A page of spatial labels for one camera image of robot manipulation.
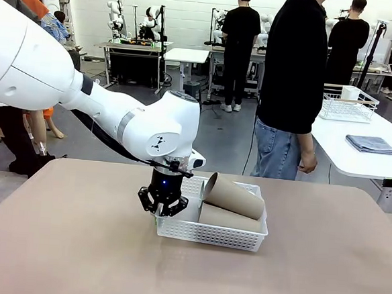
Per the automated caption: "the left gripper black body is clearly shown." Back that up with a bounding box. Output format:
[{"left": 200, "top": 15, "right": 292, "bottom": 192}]
[{"left": 147, "top": 168, "right": 185, "bottom": 207}]

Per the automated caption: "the white perforated plastic basket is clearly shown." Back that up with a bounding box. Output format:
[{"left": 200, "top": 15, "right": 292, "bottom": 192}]
[{"left": 152, "top": 172, "right": 273, "bottom": 254}]

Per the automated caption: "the blue cleaning cloth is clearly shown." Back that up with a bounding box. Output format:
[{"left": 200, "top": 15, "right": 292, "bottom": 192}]
[{"left": 344, "top": 134, "right": 392, "bottom": 155}]

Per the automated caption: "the taupe brown tall cup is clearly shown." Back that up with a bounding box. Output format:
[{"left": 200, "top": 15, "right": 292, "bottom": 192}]
[
  {"left": 201, "top": 171, "right": 267, "bottom": 222},
  {"left": 197, "top": 203, "right": 266, "bottom": 234}
]

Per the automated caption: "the person's left forearm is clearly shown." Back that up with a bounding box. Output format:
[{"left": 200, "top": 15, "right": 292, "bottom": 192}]
[{"left": 294, "top": 130, "right": 318, "bottom": 158}]

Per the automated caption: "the person's left hand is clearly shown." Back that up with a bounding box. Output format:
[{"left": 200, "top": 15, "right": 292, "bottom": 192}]
[{"left": 297, "top": 150, "right": 319, "bottom": 175}]

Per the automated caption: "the white rounded table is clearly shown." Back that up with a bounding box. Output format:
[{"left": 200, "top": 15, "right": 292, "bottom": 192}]
[{"left": 304, "top": 101, "right": 392, "bottom": 214}]

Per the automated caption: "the grey plastic stool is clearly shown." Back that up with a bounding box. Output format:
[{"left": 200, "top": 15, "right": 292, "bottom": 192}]
[{"left": 182, "top": 80, "right": 204, "bottom": 103}]

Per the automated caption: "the white cup in rack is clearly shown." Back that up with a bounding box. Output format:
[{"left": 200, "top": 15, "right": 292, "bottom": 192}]
[{"left": 340, "top": 85, "right": 360, "bottom": 102}]

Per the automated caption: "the work table with black panel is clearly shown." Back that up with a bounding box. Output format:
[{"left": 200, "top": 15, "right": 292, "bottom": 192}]
[{"left": 91, "top": 36, "right": 175, "bottom": 95}]

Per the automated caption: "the black tripod stand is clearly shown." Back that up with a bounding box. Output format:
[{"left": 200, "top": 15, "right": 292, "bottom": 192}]
[{"left": 356, "top": 19, "right": 389, "bottom": 91}]

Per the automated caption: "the white height-adjustable desk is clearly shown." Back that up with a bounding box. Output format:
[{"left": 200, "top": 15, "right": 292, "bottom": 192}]
[{"left": 160, "top": 46, "right": 211, "bottom": 103}]

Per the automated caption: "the mannequin in orange clothes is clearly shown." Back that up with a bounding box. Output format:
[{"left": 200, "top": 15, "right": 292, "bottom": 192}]
[{"left": 0, "top": 0, "right": 75, "bottom": 155}]

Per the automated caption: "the light wooden work table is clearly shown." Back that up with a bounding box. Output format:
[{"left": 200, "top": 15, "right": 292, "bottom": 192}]
[{"left": 206, "top": 45, "right": 269, "bottom": 99}]

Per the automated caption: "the person in black sweater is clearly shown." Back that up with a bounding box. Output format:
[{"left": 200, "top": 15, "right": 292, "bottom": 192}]
[{"left": 324, "top": 0, "right": 373, "bottom": 87}]

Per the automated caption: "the mannequin in grey vest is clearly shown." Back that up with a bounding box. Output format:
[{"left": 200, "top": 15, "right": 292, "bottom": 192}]
[{"left": 0, "top": 0, "right": 68, "bottom": 180}]

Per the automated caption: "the person in black shirt, jeans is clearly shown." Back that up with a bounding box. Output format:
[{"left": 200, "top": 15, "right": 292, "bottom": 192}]
[{"left": 249, "top": 0, "right": 332, "bottom": 183}]

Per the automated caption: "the black pole stand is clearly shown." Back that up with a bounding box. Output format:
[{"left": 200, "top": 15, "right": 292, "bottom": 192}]
[{"left": 156, "top": 5, "right": 172, "bottom": 50}]

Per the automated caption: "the standing person in black clothes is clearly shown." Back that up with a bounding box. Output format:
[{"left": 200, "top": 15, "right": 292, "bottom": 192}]
[{"left": 215, "top": 0, "right": 264, "bottom": 114}]

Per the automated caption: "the seated person with phone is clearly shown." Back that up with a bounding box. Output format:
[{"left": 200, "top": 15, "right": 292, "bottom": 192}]
[{"left": 49, "top": 10, "right": 92, "bottom": 72}]

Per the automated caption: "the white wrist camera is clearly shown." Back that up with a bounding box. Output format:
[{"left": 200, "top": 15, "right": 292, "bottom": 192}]
[{"left": 189, "top": 149, "right": 207, "bottom": 172}]

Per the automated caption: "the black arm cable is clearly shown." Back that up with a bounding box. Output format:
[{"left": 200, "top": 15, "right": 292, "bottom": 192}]
[{"left": 65, "top": 108, "right": 199, "bottom": 180}]

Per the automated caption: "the white wire dish rack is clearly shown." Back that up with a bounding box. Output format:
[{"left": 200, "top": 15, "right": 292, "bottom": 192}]
[{"left": 317, "top": 83, "right": 381, "bottom": 125}]

